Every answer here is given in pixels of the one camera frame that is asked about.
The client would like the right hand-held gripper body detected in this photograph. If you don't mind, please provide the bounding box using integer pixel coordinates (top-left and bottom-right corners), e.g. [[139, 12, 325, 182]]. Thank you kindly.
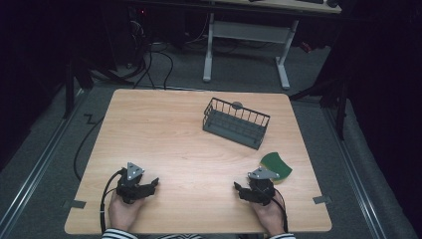
[[247, 166, 281, 207]]

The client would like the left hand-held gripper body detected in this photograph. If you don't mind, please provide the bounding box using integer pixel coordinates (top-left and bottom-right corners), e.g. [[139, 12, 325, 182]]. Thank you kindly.
[[115, 161, 149, 205]]

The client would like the person's right hand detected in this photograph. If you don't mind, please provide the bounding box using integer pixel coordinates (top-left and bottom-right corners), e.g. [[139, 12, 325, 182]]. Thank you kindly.
[[251, 194, 287, 237]]

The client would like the person's left hand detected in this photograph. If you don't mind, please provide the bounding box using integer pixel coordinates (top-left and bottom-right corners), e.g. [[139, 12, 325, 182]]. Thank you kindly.
[[107, 190, 147, 232]]

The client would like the green and yellow sponge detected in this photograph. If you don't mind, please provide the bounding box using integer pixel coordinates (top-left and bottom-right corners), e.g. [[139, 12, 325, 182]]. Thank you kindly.
[[259, 151, 294, 183]]

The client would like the black metal stand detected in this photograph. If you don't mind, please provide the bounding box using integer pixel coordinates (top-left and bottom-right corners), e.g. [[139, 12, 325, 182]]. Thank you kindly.
[[62, 54, 96, 120], [288, 63, 352, 141]]

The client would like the white desk with metal legs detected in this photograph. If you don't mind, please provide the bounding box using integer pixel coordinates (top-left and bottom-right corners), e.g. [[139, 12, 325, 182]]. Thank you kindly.
[[201, 0, 342, 92]]

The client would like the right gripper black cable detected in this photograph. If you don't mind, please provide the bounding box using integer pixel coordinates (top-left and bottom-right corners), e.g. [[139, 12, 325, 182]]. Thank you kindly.
[[272, 187, 290, 234]]

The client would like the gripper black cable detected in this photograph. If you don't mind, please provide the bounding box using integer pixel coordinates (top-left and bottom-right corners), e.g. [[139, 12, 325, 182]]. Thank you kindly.
[[272, 187, 290, 234], [99, 168, 127, 234]]

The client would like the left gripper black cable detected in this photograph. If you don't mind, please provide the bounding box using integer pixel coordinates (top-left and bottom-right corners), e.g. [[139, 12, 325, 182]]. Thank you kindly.
[[99, 168, 127, 234]]

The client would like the black floor cable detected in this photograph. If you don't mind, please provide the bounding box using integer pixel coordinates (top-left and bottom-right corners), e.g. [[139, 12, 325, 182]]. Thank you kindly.
[[73, 114, 106, 182]]

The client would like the dark grey wire basket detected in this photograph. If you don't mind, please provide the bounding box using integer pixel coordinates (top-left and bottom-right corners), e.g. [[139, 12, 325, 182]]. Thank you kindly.
[[202, 97, 271, 150]]

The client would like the metal floor rail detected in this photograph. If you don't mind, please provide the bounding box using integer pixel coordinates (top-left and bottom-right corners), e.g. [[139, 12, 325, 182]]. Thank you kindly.
[[322, 108, 389, 239], [0, 89, 87, 230]]

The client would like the bundle of black cables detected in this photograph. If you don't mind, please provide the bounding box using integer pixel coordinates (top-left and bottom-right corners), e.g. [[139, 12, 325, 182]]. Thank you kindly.
[[115, 19, 175, 91]]

